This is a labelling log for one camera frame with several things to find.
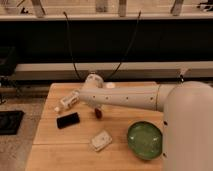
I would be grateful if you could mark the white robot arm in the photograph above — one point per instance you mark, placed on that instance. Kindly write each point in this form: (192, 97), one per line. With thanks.
(187, 110)

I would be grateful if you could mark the green ceramic bowl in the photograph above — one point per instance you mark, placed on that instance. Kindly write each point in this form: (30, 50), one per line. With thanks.
(145, 140)

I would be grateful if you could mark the white paper cup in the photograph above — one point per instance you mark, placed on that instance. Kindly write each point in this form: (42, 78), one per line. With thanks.
(110, 85)

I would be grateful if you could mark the clear plastic bottle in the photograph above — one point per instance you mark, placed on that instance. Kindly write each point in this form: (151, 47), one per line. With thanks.
(67, 102)

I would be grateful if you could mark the black smartphone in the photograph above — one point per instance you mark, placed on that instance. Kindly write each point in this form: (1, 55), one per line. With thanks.
(67, 120)

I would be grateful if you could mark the white rectangular box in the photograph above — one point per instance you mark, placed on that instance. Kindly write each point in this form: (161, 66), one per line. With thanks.
(100, 141)

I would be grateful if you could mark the wooden table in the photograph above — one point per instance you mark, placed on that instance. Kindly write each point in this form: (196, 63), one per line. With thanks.
(69, 149)

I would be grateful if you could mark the black floor mat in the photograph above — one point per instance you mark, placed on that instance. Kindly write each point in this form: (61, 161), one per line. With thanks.
(10, 122)

